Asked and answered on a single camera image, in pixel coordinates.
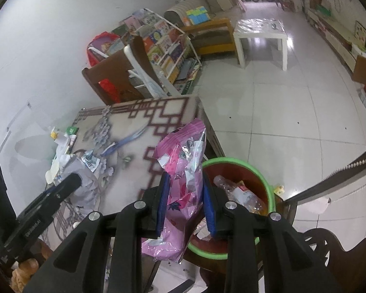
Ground green rimmed trash bin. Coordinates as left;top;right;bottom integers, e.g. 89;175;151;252
187;157;277;261

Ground pink plastic bag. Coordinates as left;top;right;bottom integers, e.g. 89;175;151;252
141;118;207;264

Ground beige striped cushion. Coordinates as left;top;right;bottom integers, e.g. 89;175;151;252
165;0;199;26

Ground red cloth bag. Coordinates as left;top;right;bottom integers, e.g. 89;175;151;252
87;31;124;104

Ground white table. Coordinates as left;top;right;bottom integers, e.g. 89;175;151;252
233;18;289;71

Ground blue lanyard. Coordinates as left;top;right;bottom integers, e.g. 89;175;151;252
101;127;147;157

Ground white book rack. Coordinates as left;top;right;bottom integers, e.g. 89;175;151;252
111;8;202;96

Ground framed picture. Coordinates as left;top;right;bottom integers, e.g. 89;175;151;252
354;21;366;48

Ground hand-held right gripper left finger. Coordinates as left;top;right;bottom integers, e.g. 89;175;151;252
23;172;171;293

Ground row of picture books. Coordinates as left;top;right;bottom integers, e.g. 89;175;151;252
113;10;200;94

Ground white low cabinet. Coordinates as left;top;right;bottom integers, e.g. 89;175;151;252
305;4;366;77

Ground brown wooden chair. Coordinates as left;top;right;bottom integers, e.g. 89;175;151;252
82;36;177;106

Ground green yellow blocks box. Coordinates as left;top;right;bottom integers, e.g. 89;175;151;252
183;6;211;26

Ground wooden sofa bench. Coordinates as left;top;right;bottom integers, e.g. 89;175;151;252
165;0;236;56

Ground white paper scraps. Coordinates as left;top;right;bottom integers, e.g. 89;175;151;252
46;134;77;187

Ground white paper sheet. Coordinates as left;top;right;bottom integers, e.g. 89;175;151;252
308;197;331;216

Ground dark carved wooden chair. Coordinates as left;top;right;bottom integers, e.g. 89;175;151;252
282;149;366;293

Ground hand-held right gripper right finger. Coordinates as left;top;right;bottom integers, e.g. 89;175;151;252
202;172;344;293

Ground cardboard box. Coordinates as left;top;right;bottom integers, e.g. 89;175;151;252
352;54;366;84

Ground clear plastic bottle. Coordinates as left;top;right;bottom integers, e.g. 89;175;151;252
213;175;267;215

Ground crumpled grey paper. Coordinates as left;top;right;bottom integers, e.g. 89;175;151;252
59;156;102;217

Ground silver foil wrapper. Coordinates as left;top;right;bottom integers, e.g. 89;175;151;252
81;149;101;171

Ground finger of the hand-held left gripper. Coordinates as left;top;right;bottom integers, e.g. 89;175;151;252
43;173;82;204

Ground person's left hand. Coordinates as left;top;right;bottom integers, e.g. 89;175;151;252
11;258;41;293

